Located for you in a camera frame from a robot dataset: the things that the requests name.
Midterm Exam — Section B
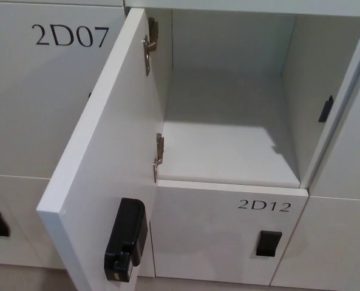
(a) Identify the small metal door hinge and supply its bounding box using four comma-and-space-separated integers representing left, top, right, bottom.
151, 132, 165, 183

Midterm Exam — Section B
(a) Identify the white open cabinet compartment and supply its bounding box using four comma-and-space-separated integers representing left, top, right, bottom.
123, 0, 360, 189

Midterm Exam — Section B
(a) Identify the white locker door 2D12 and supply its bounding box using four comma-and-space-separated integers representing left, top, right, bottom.
149, 179, 309, 291

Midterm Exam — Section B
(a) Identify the large metal door hinge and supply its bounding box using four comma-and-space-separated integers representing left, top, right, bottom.
141, 17, 160, 76

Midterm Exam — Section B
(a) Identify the black lock box on door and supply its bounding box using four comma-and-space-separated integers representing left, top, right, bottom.
104, 197, 146, 283

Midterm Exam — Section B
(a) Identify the white locker door 2D07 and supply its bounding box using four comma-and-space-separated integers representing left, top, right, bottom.
0, 4, 126, 180

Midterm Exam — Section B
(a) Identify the black strike plate in cabinet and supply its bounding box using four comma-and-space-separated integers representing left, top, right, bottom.
318, 95, 334, 123

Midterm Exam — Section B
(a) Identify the white locker door below plain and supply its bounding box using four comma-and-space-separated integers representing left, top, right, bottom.
273, 195, 360, 291

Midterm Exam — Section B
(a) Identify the black recessed handle on 2D12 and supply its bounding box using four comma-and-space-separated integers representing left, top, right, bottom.
256, 230, 283, 258

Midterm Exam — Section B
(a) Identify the white locker door with handle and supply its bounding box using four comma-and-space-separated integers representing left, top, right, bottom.
0, 173, 59, 269

